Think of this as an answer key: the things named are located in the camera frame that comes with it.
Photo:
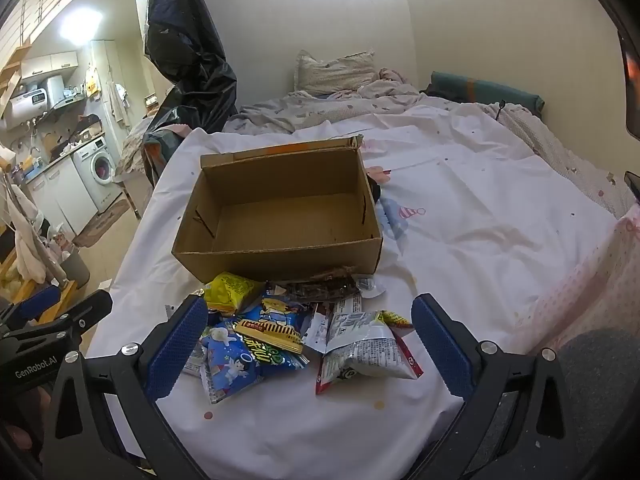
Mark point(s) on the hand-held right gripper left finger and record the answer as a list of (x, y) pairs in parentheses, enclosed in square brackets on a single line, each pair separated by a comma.
[(177, 347)]

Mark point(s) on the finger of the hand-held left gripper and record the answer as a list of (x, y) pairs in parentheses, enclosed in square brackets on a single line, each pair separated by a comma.
[(40, 302), (82, 310)]

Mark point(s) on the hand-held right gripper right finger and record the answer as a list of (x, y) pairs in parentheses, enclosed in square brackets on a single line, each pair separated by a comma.
[(442, 347)]

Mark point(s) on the blue packet with white cartoon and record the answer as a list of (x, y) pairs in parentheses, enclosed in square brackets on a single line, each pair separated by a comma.
[(227, 367)]

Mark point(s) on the yellow snack packet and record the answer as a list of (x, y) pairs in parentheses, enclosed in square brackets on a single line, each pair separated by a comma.
[(232, 290)]

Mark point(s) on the silver white snack packet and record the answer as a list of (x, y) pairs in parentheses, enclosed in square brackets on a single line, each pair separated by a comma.
[(362, 352)]

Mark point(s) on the blue green flag snack packet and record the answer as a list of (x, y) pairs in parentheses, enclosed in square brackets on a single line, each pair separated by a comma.
[(270, 352)]

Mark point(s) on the blue packet with yellow cartoon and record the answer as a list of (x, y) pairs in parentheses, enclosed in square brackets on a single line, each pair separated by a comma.
[(275, 310)]

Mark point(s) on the white printed snack packet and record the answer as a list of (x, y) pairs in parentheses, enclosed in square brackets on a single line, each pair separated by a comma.
[(345, 307)]

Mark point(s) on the brown and white snack packet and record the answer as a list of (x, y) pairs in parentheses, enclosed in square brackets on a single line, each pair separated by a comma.
[(320, 289)]

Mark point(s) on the cardboard box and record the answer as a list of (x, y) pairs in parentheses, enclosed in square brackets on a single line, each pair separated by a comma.
[(280, 220)]

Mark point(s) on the small silver sachet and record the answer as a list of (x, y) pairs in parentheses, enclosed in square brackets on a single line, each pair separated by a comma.
[(192, 362)]

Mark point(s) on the grey trash bin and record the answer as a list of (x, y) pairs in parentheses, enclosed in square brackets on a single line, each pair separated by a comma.
[(75, 270)]

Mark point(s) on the hanging white garment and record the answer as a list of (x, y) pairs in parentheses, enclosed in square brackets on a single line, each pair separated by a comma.
[(27, 240)]

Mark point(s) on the small clear jelly cup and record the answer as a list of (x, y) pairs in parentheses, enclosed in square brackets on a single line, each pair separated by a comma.
[(371, 286)]

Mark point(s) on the white base cabinet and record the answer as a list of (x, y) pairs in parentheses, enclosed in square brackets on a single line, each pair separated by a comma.
[(62, 195)]

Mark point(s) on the white washing machine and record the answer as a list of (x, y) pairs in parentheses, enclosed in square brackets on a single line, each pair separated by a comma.
[(100, 170)]

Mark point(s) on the white printed bedsheet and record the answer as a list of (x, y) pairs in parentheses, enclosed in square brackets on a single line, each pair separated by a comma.
[(475, 210)]

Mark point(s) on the pink dotted blanket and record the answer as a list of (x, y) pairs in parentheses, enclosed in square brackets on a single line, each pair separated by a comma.
[(585, 285)]

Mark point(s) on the person's grey pants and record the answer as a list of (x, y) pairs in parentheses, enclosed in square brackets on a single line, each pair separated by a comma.
[(610, 385)]

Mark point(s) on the small black object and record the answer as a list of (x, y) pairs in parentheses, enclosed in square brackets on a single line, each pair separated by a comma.
[(376, 189)]

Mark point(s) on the teal pink cloth bundle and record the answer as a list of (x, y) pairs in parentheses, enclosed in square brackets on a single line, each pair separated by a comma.
[(165, 142)]

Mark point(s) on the white water heater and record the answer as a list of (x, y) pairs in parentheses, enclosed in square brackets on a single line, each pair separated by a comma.
[(27, 105)]

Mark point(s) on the wooden staircase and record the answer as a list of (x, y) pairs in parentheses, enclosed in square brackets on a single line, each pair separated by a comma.
[(12, 75)]

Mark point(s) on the teal cushion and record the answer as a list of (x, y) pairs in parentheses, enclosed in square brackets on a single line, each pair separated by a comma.
[(480, 90)]

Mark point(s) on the crumpled grey pink quilt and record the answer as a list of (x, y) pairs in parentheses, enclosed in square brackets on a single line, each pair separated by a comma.
[(310, 107)]

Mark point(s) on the black plastic bag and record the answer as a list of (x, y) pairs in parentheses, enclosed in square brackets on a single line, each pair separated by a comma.
[(190, 55)]

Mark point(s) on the floral pillow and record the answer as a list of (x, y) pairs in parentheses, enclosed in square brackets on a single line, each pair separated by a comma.
[(335, 72)]

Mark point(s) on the white wall cabinet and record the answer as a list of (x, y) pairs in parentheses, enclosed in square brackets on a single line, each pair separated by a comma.
[(50, 65)]

